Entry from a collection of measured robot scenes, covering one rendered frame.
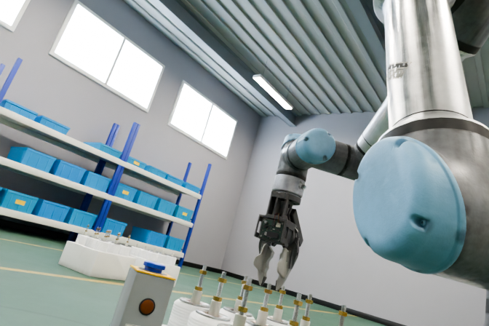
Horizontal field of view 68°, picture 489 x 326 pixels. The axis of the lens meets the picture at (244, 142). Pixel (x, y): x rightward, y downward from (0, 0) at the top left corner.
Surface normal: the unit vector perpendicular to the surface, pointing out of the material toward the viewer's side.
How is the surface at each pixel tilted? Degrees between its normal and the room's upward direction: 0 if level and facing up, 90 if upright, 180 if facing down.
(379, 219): 97
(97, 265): 90
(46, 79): 90
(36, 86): 90
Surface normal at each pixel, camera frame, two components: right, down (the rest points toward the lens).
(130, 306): 0.44, -0.17
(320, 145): 0.22, -0.25
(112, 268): 0.85, 0.06
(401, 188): -0.96, -0.18
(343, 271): -0.57, -0.39
